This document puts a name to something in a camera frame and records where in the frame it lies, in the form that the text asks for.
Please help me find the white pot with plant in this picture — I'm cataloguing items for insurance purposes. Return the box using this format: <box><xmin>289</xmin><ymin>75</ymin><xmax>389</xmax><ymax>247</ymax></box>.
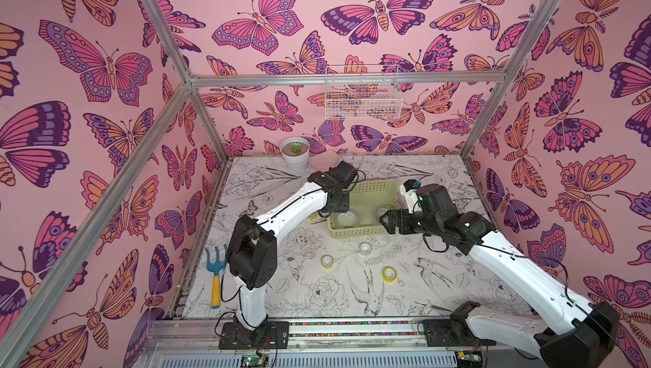
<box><xmin>280</xmin><ymin>137</ymin><xmax>310</xmax><ymax>170</ymax></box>

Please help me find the pale green perforated storage basket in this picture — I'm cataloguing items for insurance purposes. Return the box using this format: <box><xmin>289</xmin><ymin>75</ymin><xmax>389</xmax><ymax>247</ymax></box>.
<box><xmin>327</xmin><ymin>179</ymin><xmax>402</xmax><ymax>239</ymax></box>

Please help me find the yellow tape roll front right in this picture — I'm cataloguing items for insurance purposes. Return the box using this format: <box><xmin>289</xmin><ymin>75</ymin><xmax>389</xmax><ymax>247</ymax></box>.
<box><xmin>382</xmin><ymin>266</ymin><xmax>398</xmax><ymax>283</ymax></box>

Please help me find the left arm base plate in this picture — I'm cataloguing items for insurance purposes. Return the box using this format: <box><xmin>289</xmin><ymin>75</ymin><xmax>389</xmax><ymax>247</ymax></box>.
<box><xmin>219</xmin><ymin>320</ymin><xmax>290</xmax><ymax>351</ymax></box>

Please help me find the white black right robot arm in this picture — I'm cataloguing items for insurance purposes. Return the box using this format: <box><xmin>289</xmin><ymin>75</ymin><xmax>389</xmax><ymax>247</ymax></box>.
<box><xmin>379</xmin><ymin>180</ymin><xmax>620</xmax><ymax>367</ymax></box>

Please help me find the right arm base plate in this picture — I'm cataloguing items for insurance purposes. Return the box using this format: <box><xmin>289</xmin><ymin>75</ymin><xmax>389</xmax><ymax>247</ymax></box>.
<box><xmin>421</xmin><ymin>318</ymin><xmax>497</xmax><ymax>347</ymax></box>

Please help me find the aluminium front rail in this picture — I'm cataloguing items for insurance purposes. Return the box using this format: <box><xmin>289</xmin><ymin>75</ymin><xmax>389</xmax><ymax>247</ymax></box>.
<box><xmin>136</xmin><ymin>317</ymin><xmax>545</xmax><ymax>367</ymax></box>

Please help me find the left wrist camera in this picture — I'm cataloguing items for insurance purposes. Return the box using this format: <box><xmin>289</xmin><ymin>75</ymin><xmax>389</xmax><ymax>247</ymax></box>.
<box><xmin>328</xmin><ymin>161</ymin><xmax>359</xmax><ymax>189</ymax></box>

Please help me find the large clear tape roll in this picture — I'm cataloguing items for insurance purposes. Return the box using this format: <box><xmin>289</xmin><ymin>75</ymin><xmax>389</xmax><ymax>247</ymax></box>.
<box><xmin>337</xmin><ymin>210</ymin><xmax>359</xmax><ymax>229</ymax></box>
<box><xmin>374</xmin><ymin>205</ymin><xmax>393</xmax><ymax>222</ymax></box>

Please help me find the white wire wall basket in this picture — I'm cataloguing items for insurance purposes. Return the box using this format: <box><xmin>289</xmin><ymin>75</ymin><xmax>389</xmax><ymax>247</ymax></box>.
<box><xmin>323</xmin><ymin>71</ymin><xmax>403</xmax><ymax>122</ymax></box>

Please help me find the blue yellow garden fork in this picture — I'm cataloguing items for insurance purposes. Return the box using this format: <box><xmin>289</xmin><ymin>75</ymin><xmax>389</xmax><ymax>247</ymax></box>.
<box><xmin>205</xmin><ymin>246</ymin><xmax>227</xmax><ymax>309</ymax></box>

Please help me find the small clear tape roll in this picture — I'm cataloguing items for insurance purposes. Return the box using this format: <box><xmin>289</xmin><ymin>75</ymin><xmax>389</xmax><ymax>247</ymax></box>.
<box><xmin>359</xmin><ymin>243</ymin><xmax>372</xmax><ymax>256</ymax></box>

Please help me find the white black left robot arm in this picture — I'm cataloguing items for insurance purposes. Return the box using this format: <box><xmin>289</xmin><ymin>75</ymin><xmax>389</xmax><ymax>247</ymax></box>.
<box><xmin>225</xmin><ymin>161</ymin><xmax>359</xmax><ymax>332</ymax></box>

